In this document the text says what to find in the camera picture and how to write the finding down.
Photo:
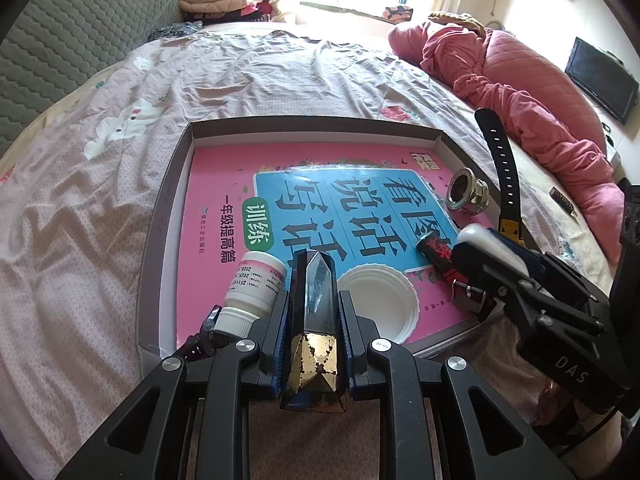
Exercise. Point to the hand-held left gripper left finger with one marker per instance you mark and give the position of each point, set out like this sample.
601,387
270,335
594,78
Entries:
280,350

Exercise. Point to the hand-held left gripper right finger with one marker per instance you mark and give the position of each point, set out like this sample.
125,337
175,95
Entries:
350,355

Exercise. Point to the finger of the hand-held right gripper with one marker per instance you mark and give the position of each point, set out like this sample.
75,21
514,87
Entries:
540,310
530,262

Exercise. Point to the black and gold crystal obelisk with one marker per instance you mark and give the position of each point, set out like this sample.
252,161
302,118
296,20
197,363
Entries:
315,360

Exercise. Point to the white ribbed cup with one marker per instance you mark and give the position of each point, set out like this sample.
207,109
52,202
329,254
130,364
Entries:
380,300

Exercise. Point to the white pill bottle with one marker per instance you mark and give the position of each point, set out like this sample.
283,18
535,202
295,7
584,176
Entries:
255,280

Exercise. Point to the black plastic clip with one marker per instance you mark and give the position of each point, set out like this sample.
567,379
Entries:
200,342

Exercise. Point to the brass metal fitting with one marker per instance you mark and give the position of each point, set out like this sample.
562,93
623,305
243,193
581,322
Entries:
470,195

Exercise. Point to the red and black lighter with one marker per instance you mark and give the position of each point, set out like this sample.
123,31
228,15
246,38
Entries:
437,252

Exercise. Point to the black and yellow wristwatch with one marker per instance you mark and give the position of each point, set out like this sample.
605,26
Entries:
502,160

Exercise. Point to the grey shallow cardboard box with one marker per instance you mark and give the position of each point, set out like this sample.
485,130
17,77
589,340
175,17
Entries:
165,210

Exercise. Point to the small black case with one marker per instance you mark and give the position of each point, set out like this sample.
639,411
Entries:
565,203

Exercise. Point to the pink and blue book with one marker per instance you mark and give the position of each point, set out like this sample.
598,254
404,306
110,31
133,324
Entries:
215,185

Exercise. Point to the pink quilt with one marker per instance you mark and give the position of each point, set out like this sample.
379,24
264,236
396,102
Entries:
525,85

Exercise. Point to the black television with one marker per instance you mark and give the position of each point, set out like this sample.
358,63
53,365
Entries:
602,80

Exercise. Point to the pink floral bed sheet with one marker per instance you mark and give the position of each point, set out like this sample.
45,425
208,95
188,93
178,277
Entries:
75,235

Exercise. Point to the tan knitted cloth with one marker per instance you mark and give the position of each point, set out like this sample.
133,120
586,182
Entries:
457,21

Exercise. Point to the floral cloth bundle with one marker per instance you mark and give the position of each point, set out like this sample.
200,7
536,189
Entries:
398,11

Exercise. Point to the blue patterned cloth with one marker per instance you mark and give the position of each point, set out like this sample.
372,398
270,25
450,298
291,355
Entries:
177,30

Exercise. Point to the grey quilted headboard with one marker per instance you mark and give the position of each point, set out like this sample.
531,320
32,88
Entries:
75,25

